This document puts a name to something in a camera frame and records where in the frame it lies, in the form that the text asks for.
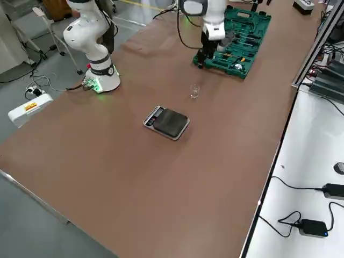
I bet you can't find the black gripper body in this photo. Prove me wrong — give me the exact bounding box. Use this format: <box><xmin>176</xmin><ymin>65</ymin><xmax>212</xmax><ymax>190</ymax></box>
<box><xmin>200</xmin><ymin>28</ymin><xmax>216</xmax><ymax>52</ymax></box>

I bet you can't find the small clear measuring cup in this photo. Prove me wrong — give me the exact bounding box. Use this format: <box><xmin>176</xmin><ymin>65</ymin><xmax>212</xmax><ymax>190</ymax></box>
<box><xmin>189</xmin><ymin>83</ymin><xmax>202</xmax><ymax>99</ymax></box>

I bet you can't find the green plastic toolbox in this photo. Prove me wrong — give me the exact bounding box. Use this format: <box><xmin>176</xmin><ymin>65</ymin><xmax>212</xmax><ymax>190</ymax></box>
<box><xmin>192</xmin><ymin>6</ymin><xmax>272</xmax><ymax>80</ymax></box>

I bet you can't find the silver digital kitchen scale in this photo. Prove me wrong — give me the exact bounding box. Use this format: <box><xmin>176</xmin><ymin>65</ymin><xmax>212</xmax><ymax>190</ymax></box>
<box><xmin>142</xmin><ymin>105</ymin><xmax>191</xmax><ymax>142</ymax></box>

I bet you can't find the button box with coloured buttons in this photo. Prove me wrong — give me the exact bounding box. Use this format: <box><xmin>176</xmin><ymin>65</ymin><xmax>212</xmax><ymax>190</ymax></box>
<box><xmin>292</xmin><ymin>0</ymin><xmax>314</xmax><ymax>15</ymax></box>

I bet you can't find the dark grey equipment box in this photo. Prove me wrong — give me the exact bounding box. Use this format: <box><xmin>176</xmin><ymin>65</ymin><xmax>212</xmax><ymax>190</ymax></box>
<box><xmin>307</xmin><ymin>59</ymin><xmax>344</xmax><ymax>105</ymax></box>

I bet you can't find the white floor power strip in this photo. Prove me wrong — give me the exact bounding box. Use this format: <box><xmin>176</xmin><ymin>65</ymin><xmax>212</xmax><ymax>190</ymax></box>
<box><xmin>25</xmin><ymin>85</ymin><xmax>46</xmax><ymax>98</ymax></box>

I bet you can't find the white box with yellow label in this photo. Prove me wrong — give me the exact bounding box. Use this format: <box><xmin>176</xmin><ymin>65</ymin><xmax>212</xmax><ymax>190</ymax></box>
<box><xmin>7</xmin><ymin>92</ymin><xmax>54</xmax><ymax>128</ymax></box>

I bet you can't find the black power adapter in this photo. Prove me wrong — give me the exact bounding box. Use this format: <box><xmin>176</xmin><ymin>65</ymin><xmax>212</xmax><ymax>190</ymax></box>
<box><xmin>321</xmin><ymin>183</ymin><xmax>344</xmax><ymax>200</ymax></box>

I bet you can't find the white cabinet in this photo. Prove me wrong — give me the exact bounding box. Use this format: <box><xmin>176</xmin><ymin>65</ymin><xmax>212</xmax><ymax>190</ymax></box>
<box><xmin>0</xmin><ymin>0</ymin><xmax>29</xmax><ymax>76</ymax></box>

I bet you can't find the black adapter with blue light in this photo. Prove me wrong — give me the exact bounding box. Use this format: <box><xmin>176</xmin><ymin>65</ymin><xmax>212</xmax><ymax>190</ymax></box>
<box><xmin>297</xmin><ymin>218</ymin><xmax>329</xmax><ymax>239</ymax></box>

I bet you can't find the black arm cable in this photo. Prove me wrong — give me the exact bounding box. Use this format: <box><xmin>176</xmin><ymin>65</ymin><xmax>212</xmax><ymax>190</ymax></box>
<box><xmin>176</xmin><ymin>0</ymin><xmax>203</xmax><ymax>50</ymax></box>

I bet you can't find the aluminium camera post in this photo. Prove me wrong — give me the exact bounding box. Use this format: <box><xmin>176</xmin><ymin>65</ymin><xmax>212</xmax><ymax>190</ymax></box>
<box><xmin>291</xmin><ymin>0</ymin><xmax>344</xmax><ymax>88</ymax></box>

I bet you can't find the dark base cable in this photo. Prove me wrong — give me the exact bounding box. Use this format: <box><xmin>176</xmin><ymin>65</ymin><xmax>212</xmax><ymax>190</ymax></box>
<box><xmin>66</xmin><ymin>82</ymin><xmax>87</xmax><ymax>91</ymax></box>

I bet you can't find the black adapter cable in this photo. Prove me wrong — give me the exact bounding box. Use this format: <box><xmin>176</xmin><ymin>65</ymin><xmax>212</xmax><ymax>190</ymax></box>
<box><xmin>270</xmin><ymin>176</ymin><xmax>324</xmax><ymax>191</ymax></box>

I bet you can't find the white metal cart frame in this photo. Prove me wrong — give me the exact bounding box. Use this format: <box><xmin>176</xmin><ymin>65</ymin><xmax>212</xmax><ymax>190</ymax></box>
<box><xmin>10</xmin><ymin>6</ymin><xmax>83</xmax><ymax>76</ymax></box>

